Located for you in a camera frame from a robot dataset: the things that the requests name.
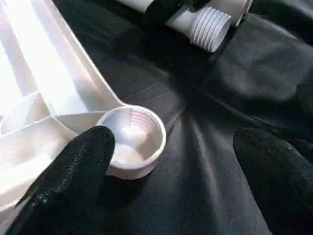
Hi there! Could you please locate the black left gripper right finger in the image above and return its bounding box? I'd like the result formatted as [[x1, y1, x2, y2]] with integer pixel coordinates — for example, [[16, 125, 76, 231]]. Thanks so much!
[[233, 127, 313, 235]]

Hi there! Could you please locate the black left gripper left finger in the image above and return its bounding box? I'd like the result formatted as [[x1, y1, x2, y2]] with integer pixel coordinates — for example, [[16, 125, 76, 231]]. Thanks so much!
[[4, 125, 116, 235]]

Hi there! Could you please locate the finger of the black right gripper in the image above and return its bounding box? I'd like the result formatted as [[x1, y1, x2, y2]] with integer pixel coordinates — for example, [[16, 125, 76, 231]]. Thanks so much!
[[143, 0, 198, 28]]

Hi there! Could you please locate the white plastic table top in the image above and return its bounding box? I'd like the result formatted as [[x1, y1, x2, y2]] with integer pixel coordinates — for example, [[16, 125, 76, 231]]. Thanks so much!
[[0, 0, 168, 211]]

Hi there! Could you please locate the black work mat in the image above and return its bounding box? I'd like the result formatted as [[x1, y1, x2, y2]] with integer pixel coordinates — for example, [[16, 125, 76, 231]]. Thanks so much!
[[53, 0, 313, 235]]

